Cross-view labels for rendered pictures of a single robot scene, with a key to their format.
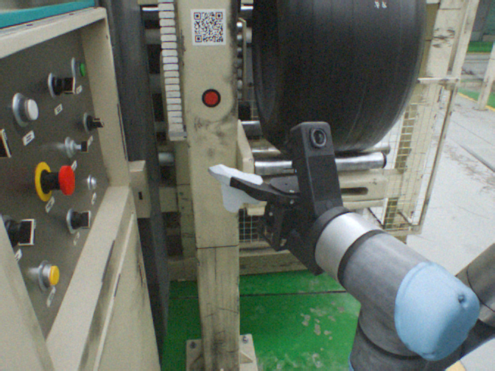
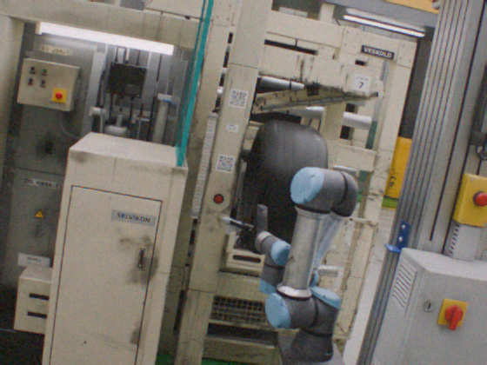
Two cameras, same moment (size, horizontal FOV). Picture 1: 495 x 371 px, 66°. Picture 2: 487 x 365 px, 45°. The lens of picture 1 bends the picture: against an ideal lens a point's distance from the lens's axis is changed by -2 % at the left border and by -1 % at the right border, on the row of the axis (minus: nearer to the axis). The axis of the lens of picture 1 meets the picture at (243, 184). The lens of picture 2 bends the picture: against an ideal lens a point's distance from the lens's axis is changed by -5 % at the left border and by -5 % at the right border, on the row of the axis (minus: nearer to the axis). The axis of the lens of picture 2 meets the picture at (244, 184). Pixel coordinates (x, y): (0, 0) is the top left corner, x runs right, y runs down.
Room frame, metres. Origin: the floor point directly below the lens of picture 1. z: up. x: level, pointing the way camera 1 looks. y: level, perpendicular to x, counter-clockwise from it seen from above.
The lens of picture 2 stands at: (-1.75, 0.07, 1.57)
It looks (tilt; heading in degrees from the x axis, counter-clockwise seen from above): 9 degrees down; 358
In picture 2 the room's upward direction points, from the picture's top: 11 degrees clockwise
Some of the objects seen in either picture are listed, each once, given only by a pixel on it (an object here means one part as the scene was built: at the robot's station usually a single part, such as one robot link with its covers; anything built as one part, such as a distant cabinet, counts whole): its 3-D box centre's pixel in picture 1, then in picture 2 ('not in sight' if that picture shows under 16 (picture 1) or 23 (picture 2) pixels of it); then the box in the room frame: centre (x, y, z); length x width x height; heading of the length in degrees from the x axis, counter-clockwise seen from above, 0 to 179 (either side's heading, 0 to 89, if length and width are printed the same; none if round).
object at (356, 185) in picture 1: (314, 185); (266, 259); (0.89, -0.18, 0.84); 0.36 x 0.09 x 0.06; 97
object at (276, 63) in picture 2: not in sight; (311, 71); (1.34, -0.25, 1.71); 0.61 x 0.25 x 0.15; 97
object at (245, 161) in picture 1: (239, 146); (227, 231); (1.01, 0.01, 0.90); 0.40 x 0.03 x 0.10; 7
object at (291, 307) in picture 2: not in sight; (303, 250); (0.15, -0.23, 1.09); 0.15 x 0.12 x 0.55; 119
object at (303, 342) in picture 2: not in sight; (314, 339); (0.21, -0.34, 0.77); 0.15 x 0.15 x 0.10
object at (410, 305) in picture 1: (405, 294); (276, 251); (0.28, -0.16, 1.04); 0.11 x 0.08 x 0.09; 29
